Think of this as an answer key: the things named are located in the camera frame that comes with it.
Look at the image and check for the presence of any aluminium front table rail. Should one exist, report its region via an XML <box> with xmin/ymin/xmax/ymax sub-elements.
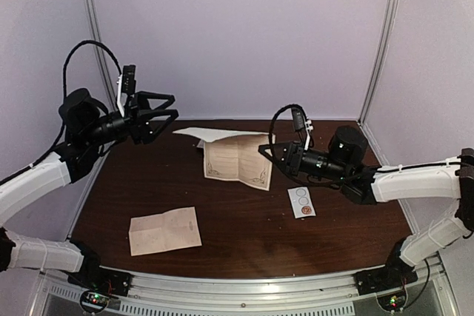
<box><xmin>27</xmin><ymin>258</ymin><xmax>461</xmax><ymax>315</ymax></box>

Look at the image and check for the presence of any left green circuit board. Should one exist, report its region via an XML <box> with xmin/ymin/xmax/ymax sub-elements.
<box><xmin>79</xmin><ymin>290</ymin><xmax>110</xmax><ymax>313</ymax></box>

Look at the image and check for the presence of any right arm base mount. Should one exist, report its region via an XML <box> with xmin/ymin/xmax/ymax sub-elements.
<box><xmin>354</xmin><ymin>267</ymin><xmax>418</xmax><ymax>295</ymax></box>

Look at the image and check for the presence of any aluminium corner post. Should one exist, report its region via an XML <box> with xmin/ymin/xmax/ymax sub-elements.
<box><xmin>358</xmin><ymin>0</ymin><xmax>399</xmax><ymax>126</ymax></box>
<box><xmin>84</xmin><ymin>0</ymin><xmax>116</xmax><ymax>109</ymax></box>

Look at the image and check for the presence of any white seal sticker strip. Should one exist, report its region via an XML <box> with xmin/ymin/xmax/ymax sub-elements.
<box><xmin>287</xmin><ymin>186</ymin><xmax>316</xmax><ymax>219</ymax></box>

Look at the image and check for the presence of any aluminium right corner post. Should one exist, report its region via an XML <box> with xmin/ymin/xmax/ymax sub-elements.
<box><xmin>358</xmin><ymin>0</ymin><xmax>399</xmax><ymax>126</ymax></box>

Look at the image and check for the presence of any folded beige paper sheet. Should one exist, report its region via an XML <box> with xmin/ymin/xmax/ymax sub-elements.
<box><xmin>129</xmin><ymin>206</ymin><xmax>202</xmax><ymax>257</ymax></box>

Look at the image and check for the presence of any beige ornate letter sheet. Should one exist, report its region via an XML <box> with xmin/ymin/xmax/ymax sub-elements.
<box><xmin>174</xmin><ymin>127</ymin><xmax>273</xmax><ymax>191</ymax></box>

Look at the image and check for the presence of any right green circuit board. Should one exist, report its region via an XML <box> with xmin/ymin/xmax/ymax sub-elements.
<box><xmin>376</xmin><ymin>293</ymin><xmax>407</xmax><ymax>313</ymax></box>

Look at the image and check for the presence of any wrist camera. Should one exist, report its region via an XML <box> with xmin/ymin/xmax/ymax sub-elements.
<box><xmin>291</xmin><ymin>107</ymin><xmax>313</xmax><ymax>150</ymax></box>
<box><xmin>115</xmin><ymin>65</ymin><xmax>137</xmax><ymax>119</ymax></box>

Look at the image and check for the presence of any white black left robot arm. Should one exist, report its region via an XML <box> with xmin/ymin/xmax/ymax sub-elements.
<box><xmin>1</xmin><ymin>88</ymin><xmax>178</xmax><ymax>289</ymax></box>

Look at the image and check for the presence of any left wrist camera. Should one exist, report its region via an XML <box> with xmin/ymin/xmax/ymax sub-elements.
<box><xmin>115</xmin><ymin>65</ymin><xmax>137</xmax><ymax>119</ymax></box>

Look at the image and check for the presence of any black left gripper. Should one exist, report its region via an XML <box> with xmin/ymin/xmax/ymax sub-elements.
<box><xmin>83</xmin><ymin>92</ymin><xmax>178</xmax><ymax>147</ymax></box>

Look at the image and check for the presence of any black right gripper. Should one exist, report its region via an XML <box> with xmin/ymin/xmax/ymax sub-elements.
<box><xmin>258</xmin><ymin>141</ymin><xmax>350</xmax><ymax>184</ymax></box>

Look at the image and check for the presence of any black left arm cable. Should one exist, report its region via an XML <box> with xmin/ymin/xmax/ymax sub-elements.
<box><xmin>0</xmin><ymin>40</ymin><xmax>125</xmax><ymax>184</ymax></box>

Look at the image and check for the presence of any green circuit board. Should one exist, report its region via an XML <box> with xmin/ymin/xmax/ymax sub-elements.
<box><xmin>79</xmin><ymin>290</ymin><xmax>110</xmax><ymax>313</ymax></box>
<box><xmin>376</xmin><ymin>293</ymin><xmax>407</xmax><ymax>313</ymax></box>

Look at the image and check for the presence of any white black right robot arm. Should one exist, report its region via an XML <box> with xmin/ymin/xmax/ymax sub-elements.
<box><xmin>258</xmin><ymin>126</ymin><xmax>473</xmax><ymax>295</ymax></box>

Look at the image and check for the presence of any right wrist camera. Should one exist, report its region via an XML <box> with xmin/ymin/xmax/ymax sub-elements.
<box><xmin>291</xmin><ymin>107</ymin><xmax>313</xmax><ymax>150</ymax></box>

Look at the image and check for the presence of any aluminium left corner post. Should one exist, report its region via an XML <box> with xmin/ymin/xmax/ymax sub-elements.
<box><xmin>84</xmin><ymin>0</ymin><xmax>116</xmax><ymax>109</ymax></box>

